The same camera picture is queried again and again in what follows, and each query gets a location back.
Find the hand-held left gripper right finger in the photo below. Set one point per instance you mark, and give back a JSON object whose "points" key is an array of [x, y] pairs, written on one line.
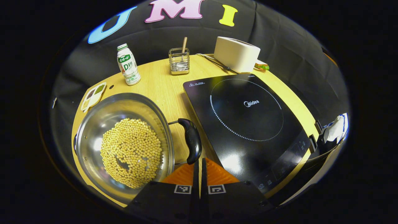
{"points": [[227, 199]]}

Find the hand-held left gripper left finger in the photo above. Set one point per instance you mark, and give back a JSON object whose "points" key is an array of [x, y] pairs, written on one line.
{"points": [[174, 199]]}

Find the black induction cooktop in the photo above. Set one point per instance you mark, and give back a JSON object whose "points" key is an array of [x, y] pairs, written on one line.
{"points": [[248, 124]]}

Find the pile of soybeans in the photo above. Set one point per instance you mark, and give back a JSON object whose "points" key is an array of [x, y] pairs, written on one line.
{"points": [[130, 152]]}

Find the sandwich with lettuce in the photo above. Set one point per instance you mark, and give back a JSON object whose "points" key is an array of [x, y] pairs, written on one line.
{"points": [[261, 66]]}

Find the white toaster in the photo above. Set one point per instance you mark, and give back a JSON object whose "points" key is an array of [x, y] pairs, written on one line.
{"points": [[236, 54]]}

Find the white divided dish of grains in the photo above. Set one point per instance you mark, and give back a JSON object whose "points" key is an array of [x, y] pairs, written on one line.
{"points": [[92, 97]]}

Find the white milk bottle green cap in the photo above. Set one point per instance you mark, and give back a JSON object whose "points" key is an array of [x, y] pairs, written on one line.
{"points": [[128, 67]]}

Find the white clip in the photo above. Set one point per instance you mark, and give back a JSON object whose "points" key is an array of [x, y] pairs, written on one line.
{"points": [[54, 102]]}

